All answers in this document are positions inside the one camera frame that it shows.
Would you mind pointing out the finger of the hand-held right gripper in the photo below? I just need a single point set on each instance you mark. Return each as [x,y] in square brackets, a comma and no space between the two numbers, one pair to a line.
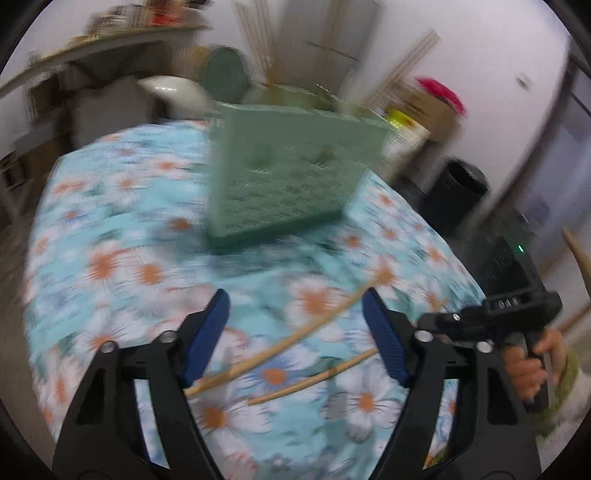
[452,319]
[471,340]

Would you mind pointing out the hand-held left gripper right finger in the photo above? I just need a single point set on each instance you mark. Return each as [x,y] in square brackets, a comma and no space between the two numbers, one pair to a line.
[385,337]

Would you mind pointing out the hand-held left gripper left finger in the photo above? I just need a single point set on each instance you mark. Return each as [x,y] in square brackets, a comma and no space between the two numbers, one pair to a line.
[207,337]

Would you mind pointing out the green utensil holder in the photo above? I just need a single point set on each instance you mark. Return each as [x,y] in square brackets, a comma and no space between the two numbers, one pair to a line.
[281,170]

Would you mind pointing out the person's right forearm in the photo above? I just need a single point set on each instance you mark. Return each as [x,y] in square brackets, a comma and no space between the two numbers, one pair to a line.
[565,406]

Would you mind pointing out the person's right hand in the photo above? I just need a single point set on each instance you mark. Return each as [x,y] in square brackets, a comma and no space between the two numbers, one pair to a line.
[526,374]

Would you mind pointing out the floral blue blanket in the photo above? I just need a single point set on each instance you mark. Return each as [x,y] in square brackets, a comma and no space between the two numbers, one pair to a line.
[138,258]

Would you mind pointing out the black trash bin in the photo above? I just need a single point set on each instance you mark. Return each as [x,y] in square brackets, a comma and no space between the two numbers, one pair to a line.
[461,184]

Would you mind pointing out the yellow-green package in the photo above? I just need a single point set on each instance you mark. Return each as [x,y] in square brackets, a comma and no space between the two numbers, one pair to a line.
[406,122]

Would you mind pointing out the open cardboard box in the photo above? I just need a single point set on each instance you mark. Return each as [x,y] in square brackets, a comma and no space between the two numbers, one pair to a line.
[425,108]

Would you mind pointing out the white pillow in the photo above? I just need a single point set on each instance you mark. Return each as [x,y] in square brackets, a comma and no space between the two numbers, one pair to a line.
[111,110]

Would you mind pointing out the white ladle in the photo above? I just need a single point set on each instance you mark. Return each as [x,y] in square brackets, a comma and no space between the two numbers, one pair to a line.
[178,92]

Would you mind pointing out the small microwave oven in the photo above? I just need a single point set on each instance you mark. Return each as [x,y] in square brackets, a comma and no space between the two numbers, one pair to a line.
[10,173]

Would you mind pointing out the dark green spoon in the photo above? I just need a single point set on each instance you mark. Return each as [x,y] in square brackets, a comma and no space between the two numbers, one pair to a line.
[226,74]

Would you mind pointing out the silver refrigerator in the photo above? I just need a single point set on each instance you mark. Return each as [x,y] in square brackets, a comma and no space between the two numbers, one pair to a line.
[351,27]

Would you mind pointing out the white-legged desk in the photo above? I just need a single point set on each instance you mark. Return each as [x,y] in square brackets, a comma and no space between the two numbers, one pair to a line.
[92,48]

